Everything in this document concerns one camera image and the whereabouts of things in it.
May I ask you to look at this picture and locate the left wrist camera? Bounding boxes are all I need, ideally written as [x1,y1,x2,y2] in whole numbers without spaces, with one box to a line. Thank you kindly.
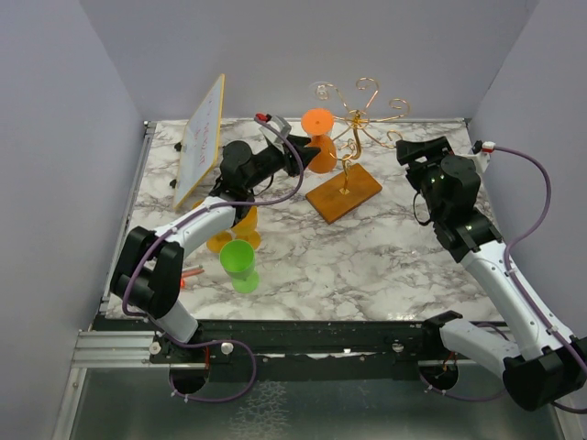
[254,113,292,151]

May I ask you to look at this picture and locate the yellow plastic goblet right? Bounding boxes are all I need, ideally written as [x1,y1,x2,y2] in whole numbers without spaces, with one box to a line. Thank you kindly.
[231,206,261,249]

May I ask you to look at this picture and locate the yellow plastic goblet left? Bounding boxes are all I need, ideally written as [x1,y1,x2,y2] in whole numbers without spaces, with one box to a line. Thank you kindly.
[205,218,234,254]

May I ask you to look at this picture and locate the black mounting rail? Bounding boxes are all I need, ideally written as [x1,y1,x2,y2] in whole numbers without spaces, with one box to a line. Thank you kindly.
[94,316,459,387]

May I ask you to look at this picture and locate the green plastic goblet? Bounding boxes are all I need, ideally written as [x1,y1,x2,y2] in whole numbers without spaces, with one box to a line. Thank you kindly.
[219,239,260,293]

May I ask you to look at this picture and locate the orange plastic goblet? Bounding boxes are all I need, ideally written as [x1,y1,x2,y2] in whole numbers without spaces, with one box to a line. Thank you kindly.
[301,108,338,174]

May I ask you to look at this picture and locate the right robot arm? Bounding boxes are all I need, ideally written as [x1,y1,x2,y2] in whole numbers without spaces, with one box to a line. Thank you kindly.
[395,137,586,411]

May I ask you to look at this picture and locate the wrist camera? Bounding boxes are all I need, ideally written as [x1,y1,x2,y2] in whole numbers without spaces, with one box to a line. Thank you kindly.
[254,113,292,151]
[466,140,496,175]

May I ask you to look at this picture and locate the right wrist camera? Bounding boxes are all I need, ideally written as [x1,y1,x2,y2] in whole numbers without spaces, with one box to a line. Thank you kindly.
[466,140,496,175]

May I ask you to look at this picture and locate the yellow plastic goblet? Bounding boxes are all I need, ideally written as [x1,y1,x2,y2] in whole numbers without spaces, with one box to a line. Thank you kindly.
[205,218,234,254]
[231,206,261,249]

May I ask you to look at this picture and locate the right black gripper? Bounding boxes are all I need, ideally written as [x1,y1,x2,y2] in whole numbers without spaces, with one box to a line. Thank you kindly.
[398,136,455,222]

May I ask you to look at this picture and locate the clear wine glass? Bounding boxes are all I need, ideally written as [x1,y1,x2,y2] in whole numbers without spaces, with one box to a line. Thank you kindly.
[309,81,337,101]

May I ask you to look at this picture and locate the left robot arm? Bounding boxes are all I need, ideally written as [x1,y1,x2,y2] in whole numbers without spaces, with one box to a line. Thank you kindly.
[109,135,319,362]

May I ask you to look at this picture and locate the small whiteboard on easel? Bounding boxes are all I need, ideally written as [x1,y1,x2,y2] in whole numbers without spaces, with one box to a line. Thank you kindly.
[172,74,226,211]

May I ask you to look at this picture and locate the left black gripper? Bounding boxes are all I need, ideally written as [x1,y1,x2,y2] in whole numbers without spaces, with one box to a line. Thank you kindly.
[243,134,320,191]

